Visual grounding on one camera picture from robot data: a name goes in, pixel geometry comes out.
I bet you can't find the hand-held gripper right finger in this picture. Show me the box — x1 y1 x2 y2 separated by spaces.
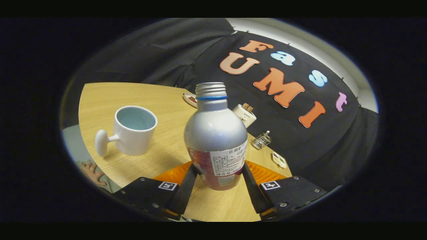
242 160 329 220

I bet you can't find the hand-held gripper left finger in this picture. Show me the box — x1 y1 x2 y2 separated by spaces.
113 161 198 220

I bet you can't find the silver juice bottle red label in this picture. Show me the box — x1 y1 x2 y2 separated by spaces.
183 82 248 191

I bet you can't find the white cup with knob handle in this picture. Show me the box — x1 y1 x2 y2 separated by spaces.
95 105 158 158

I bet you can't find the white divided snack tray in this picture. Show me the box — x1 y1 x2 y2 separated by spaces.
272 152 287 169

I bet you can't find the black backdrop cloth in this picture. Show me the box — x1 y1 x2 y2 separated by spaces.
62 18 379 192

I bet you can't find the white toaster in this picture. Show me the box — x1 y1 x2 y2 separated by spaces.
232 103 257 128

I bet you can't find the small white plate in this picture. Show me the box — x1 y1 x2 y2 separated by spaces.
183 93 198 108

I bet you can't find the wooden table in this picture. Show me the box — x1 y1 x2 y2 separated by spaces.
78 82 293 222

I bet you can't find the metal wire utensil basket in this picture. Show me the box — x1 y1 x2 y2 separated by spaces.
251 132 272 150

